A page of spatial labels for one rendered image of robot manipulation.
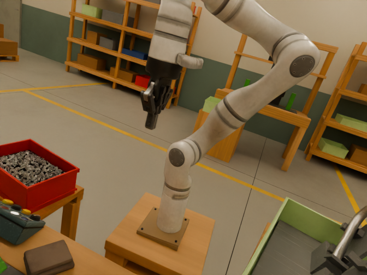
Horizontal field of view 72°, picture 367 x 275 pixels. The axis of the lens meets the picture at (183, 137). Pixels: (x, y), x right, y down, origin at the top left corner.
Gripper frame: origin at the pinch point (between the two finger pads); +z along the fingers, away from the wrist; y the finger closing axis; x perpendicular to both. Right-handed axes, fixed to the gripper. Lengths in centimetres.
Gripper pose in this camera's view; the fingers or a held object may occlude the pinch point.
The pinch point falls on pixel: (151, 120)
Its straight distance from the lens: 59.3
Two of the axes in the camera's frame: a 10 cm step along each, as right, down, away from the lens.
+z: -2.5, 9.0, 3.5
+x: 9.1, 3.5, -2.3
